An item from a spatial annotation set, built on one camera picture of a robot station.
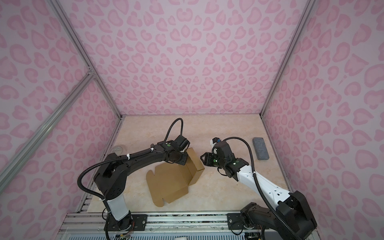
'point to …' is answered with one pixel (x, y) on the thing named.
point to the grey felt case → (260, 148)
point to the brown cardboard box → (171, 181)
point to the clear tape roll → (117, 150)
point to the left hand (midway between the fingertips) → (185, 157)
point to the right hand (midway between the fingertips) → (203, 157)
